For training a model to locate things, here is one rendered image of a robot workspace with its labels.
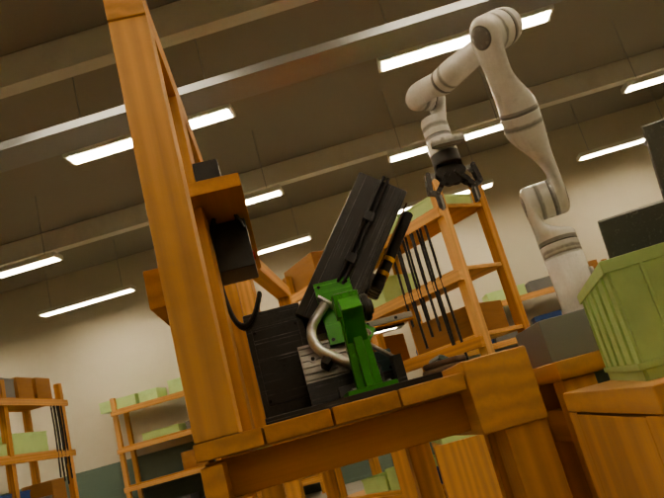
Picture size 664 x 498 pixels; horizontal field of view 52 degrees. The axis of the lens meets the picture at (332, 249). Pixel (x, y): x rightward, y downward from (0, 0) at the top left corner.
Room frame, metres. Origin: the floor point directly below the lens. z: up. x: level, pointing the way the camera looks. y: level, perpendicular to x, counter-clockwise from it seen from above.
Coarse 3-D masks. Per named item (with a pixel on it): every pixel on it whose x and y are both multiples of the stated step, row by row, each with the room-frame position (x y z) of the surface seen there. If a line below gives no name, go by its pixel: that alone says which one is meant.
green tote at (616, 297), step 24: (600, 264) 0.93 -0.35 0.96; (624, 264) 0.93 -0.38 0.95; (648, 264) 0.92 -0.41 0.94; (600, 288) 1.03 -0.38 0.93; (624, 288) 0.93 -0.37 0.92; (648, 288) 0.92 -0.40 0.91; (600, 312) 1.13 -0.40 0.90; (624, 312) 0.94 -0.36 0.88; (648, 312) 0.93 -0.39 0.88; (600, 336) 1.21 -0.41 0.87; (624, 336) 0.98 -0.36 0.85; (648, 336) 0.93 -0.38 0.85; (624, 360) 1.06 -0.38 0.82; (648, 360) 0.93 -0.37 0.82
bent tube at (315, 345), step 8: (320, 296) 1.99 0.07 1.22; (320, 304) 1.99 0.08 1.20; (328, 304) 1.99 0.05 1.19; (320, 312) 1.98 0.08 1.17; (312, 320) 1.97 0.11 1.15; (320, 320) 1.99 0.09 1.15; (312, 328) 1.96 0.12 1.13; (312, 336) 1.95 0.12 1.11; (312, 344) 1.95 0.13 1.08; (320, 344) 1.95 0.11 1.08; (320, 352) 1.94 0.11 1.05; (328, 352) 1.94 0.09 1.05; (336, 360) 1.94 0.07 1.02; (344, 360) 1.94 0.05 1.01
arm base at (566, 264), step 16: (560, 240) 1.56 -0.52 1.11; (576, 240) 1.57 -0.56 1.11; (544, 256) 1.60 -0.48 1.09; (560, 256) 1.56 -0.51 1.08; (576, 256) 1.56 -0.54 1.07; (560, 272) 1.57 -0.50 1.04; (576, 272) 1.56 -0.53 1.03; (592, 272) 1.58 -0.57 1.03; (560, 288) 1.58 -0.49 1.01; (576, 288) 1.56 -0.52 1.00; (560, 304) 1.61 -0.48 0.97; (576, 304) 1.56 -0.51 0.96
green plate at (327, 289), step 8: (336, 280) 2.05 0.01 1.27; (320, 288) 2.04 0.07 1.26; (328, 288) 2.04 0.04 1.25; (336, 288) 2.04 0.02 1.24; (344, 288) 2.04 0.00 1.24; (352, 288) 2.04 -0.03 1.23; (328, 296) 2.03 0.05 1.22; (328, 312) 2.02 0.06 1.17; (328, 320) 2.01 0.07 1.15; (336, 320) 2.01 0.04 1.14; (328, 328) 2.00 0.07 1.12; (336, 328) 2.00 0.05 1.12; (328, 336) 1.99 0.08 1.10; (336, 336) 2.00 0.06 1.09; (336, 344) 1.99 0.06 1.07
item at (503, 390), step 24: (480, 360) 1.41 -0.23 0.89; (504, 360) 1.41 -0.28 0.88; (528, 360) 1.42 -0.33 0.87; (480, 384) 1.40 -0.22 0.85; (504, 384) 1.41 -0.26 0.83; (528, 384) 1.42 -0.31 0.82; (480, 408) 1.40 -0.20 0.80; (504, 408) 1.41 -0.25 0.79; (528, 408) 1.41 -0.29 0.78; (480, 432) 1.42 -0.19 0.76
